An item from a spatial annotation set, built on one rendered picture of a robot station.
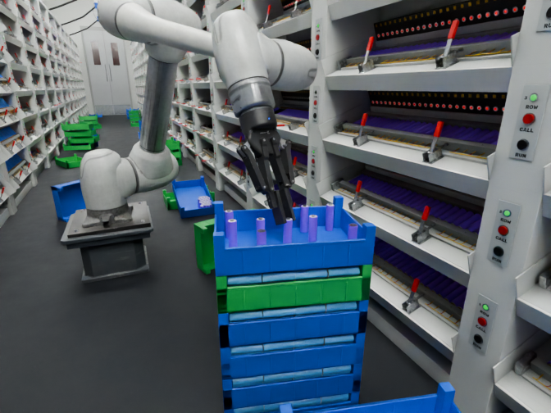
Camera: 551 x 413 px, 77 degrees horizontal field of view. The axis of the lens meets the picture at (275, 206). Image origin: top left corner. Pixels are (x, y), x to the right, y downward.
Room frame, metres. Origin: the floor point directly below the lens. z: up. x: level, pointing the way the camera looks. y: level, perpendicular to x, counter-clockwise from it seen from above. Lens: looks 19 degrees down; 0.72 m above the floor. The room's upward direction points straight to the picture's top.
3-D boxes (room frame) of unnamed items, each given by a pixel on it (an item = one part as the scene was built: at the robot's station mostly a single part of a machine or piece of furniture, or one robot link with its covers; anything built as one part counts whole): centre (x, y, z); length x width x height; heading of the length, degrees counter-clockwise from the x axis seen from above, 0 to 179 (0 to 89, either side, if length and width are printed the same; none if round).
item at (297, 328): (0.68, -0.02, 0.28); 0.30 x 0.20 x 0.08; 99
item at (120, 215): (1.33, 0.68, 0.24); 0.22 x 0.18 x 0.06; 20
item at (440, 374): (1.61, -0.10, 0.03); 2.19 x 0.16 x 0.05; 24
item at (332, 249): (0.68, -0.02, 0.44); 0.30 x 0.20 x 0.08; 99
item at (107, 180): (1.35, 0.68, 0.38); 0.18 x 0.16 x 0.22; 136
